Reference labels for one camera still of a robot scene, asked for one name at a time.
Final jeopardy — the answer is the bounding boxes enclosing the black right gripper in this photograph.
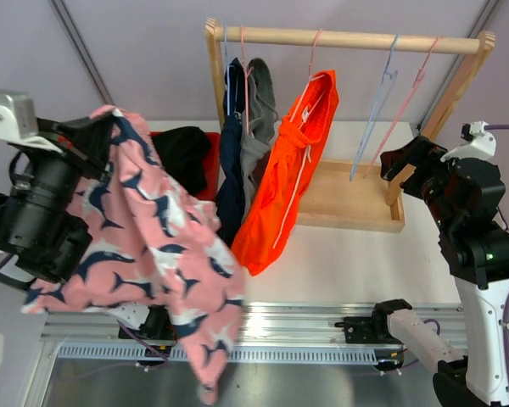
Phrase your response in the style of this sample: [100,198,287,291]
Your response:
[380,134,459,231]

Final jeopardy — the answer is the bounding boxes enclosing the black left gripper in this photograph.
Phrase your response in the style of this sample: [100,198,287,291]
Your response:
[0,113,116,259]

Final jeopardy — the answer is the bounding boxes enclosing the pink wire hanger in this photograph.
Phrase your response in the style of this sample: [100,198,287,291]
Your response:
[239,25,251,137]
[271,27,330,251]
[363,36,443,178]

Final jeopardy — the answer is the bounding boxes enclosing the blue wire hanger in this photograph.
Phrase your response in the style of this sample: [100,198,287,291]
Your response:
[223,25,238,117]
[349,34,400,181]

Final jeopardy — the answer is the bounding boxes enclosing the pink patterned shorts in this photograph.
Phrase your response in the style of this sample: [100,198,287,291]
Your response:
[22,105,245,404]

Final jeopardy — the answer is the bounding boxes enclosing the orange shorts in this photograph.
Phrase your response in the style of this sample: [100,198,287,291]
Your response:
[232,70,339,276]

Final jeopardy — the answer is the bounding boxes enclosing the black shorts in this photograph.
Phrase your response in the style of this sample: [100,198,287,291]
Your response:
[151,126,212,196]

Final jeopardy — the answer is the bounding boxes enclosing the grey shorts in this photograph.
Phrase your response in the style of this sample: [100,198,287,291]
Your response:
[240,58,278,220]

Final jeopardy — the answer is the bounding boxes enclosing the navy blue shorts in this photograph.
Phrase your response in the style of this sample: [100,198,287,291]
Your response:
[215,58,245,247]

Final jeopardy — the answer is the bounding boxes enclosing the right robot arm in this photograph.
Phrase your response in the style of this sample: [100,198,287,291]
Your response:
[339,136,509,406]

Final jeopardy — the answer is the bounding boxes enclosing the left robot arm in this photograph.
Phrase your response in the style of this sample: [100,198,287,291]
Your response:
[0,111,171,313]

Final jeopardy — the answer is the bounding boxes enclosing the wooden clothes rack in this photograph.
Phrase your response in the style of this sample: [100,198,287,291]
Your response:
[205,19,495,233]

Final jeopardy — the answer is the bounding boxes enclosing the red plastic bin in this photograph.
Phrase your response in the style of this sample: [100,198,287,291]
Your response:
[149,129,220,201]

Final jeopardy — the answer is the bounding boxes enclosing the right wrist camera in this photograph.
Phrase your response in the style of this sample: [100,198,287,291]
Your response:
[440,121,496,162]

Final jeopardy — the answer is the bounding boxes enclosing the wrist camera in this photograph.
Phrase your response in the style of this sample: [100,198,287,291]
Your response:
[440,121,496,162]
[0,89,60,153]

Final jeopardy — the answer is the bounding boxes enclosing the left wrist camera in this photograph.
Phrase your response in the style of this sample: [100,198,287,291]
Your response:
[0,89,60,153]

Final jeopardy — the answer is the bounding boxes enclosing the aluminium mounting rail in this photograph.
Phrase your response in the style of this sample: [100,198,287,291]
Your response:
[40,303,470,365]

